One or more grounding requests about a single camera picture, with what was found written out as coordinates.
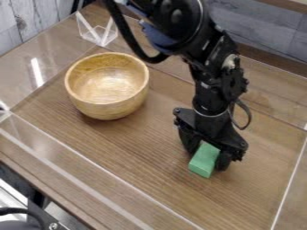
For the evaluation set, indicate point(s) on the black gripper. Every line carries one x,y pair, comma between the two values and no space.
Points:
215,130

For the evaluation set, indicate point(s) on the green rectangular block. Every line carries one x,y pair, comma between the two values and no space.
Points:
202,163

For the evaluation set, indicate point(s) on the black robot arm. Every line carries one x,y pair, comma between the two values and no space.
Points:
182,30

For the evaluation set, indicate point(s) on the wooden bowl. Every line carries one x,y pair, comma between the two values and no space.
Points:
107,85

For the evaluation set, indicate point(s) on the clear acrylic corner bracket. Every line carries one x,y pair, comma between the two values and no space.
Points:
100,35

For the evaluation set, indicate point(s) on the black stand with cable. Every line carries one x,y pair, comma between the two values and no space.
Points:
25,216

